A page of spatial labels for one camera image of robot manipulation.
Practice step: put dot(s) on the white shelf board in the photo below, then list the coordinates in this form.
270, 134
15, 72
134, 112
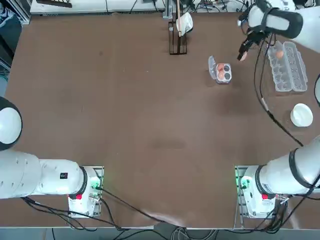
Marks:
75, 9

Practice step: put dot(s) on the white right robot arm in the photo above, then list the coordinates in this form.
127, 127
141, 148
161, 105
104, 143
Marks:
282, 175

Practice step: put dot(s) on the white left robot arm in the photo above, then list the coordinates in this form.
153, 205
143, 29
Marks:
50, 180

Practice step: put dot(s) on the transparent twelve-slot egg tray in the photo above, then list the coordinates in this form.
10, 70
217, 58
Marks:
295, 75

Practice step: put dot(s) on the white bowl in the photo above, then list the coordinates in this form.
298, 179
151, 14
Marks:
301, 115

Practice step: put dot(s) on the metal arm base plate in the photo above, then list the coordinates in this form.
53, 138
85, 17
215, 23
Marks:
98, 210
240, 207

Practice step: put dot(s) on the white four-slot egg tray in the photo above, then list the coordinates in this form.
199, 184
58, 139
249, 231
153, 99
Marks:
212, 67

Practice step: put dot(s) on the aluminium camera post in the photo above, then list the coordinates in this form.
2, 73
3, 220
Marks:
167, 11

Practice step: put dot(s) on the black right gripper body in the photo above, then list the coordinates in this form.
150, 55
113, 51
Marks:
256, 37

